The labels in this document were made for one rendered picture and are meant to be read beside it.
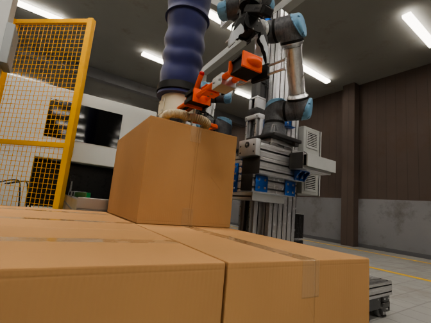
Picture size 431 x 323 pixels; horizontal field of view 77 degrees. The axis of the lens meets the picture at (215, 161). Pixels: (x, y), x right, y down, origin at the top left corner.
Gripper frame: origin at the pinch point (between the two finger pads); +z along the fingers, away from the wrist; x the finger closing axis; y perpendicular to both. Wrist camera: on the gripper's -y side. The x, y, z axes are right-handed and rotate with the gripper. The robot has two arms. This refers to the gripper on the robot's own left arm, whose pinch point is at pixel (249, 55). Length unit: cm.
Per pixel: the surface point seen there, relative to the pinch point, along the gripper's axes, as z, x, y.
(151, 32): -285, -63, 447
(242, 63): 6.4, 5.0, -4.0
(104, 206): 55, 24, 96
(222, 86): 7.2, 2.2, 11.9
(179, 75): -11, 5, 50
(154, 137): 25.5, 18.4, 31.4
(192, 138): 22.8, 3.1, 31.7
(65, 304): 62, 43, -29
